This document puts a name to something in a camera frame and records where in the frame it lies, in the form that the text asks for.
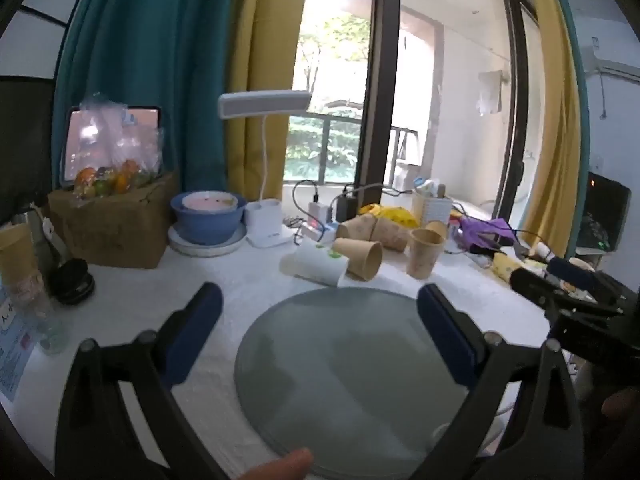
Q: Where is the yellow block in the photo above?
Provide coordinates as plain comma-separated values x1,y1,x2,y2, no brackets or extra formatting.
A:
492,252,522,282

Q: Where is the black round case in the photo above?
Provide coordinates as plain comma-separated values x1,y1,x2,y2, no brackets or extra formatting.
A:
50,258,96,306

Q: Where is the black cable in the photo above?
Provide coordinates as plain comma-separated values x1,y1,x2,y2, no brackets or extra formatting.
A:
292,179,322,221

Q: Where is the hanging white cloth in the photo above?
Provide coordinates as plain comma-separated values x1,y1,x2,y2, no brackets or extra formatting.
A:
477,70,512,117

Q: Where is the dark panel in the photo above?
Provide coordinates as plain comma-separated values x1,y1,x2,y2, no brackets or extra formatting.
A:
0,76,57,223

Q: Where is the white pen holder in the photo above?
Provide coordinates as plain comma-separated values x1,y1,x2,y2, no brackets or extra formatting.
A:
412,179,454,227

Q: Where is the white desk lamp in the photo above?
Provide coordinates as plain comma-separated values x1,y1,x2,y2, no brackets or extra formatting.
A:
217,90,312,249

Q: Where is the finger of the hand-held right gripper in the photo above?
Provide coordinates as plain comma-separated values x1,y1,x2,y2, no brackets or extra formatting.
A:
509,267,601,318
545,257,621,301

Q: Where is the person's right hand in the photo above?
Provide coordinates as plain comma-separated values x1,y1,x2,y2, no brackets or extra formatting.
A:
601,389,640,421

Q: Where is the dark window frame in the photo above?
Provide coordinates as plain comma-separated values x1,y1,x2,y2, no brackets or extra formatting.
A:
352,0,404,196

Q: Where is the teal curtain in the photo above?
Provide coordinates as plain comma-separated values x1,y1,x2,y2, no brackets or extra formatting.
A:
52,0,246,202

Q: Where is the yellow plastic bag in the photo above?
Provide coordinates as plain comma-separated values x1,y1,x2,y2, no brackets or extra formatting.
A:
360,203,421,228

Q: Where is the pink bowl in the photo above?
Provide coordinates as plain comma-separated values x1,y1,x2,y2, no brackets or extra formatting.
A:
182,191,239,211

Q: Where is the white air conditioner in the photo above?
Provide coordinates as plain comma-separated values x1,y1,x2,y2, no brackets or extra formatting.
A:
582,35,640,84

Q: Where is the purple cloth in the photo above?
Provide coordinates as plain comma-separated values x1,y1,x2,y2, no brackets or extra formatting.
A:
452,217,517,256

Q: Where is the black charger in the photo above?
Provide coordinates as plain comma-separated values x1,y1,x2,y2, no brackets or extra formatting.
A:
336,195,359,222

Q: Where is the person's left hand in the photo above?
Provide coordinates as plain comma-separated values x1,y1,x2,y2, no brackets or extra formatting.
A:
234,447,316,480

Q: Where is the black appliance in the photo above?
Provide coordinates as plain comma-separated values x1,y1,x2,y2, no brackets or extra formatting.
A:
575,172,632,257

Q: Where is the blue leaflet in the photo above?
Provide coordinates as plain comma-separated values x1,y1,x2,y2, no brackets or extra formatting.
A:
0,285,38,402

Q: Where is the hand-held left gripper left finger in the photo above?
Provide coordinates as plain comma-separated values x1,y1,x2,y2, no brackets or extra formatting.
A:
55,282,226,480

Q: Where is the balcony railing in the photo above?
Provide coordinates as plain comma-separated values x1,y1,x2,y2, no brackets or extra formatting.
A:
284,112,364,184

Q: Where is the white paper cup green print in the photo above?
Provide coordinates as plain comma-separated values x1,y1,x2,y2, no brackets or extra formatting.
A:
280,242,349,287

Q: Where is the plastic bag of fruit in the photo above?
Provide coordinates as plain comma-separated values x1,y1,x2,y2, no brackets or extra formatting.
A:
74,92,165,199

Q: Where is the blue bowl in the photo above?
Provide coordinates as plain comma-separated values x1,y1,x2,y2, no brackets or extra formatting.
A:
170,192,247,246

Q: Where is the round glass plate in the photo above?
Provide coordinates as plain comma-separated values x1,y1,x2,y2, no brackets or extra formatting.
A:
234,287,501,479

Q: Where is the white plate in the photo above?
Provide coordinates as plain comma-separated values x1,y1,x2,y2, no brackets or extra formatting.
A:
167,222,249,259

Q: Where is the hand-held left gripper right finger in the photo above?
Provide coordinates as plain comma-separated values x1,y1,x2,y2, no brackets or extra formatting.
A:
407,284,586,480

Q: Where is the glass jar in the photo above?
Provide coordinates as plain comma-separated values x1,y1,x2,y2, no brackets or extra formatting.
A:
7,260,71,356

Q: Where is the yellow curtain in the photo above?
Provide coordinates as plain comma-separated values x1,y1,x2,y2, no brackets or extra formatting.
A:
517,0,583,257
227,0,314,202

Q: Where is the white power strip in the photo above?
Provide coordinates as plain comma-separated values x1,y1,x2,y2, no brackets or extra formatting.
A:
299,219,342,247

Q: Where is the cardboard box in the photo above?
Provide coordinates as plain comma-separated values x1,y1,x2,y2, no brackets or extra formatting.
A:
47,172,181,270

